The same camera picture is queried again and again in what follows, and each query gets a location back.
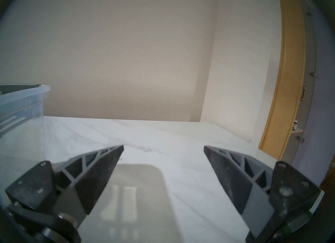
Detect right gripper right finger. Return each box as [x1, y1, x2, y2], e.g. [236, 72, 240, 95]
[204, 146, 322, 243]

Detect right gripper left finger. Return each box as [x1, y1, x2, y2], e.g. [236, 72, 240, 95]
[5, 145, 124, 230]

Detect white marble kitchen counter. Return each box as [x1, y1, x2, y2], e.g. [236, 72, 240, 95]
[0, 116, 325, 243]

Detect clear plastic storage bin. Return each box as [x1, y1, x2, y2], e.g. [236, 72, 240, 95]
[0, 85, 51, 166]

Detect grey lavender door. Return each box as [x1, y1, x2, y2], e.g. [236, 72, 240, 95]
[291, 0, 335, 183]

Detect wooden door frame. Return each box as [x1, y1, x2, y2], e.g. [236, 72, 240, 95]
[258, 0, 306, 156]

